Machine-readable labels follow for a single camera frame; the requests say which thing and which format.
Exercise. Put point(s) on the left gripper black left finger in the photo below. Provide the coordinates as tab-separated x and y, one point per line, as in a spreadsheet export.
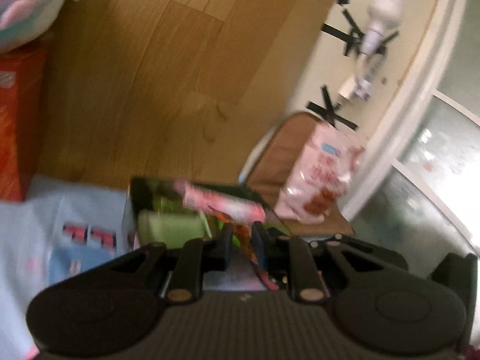
174	274

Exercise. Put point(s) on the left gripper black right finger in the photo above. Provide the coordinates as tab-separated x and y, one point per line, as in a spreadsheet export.
306	269

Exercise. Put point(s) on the light green snack packet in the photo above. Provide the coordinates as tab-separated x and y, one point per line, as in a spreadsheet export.
174	230

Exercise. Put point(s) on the black cardboard snack box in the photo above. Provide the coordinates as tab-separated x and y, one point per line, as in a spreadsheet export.
150	194

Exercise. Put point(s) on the red snack packet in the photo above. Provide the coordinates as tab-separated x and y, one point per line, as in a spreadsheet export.
247	247

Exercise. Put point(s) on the pink long snack bar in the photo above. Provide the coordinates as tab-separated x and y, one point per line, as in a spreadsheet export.
214	203

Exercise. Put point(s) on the pink fried twist bag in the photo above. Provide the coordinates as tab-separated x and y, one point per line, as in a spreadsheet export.
321	174

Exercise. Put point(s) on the brown leather chair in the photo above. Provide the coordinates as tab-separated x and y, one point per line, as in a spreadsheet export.
272	168

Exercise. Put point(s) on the peppa pig bed sheet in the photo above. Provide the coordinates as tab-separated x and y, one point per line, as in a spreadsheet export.
61	230

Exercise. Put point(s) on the wooden headboard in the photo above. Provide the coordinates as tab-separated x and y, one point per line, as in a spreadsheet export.
170	88

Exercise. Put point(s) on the red gift bag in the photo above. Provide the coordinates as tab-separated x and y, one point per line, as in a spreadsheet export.
22	72

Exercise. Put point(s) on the pink blue plush toy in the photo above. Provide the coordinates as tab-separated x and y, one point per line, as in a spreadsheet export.
23	21

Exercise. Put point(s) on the white window frame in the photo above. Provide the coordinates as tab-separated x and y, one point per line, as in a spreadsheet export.
427	137

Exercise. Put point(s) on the white wall charger plug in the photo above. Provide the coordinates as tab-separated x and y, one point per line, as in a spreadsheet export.
384	17

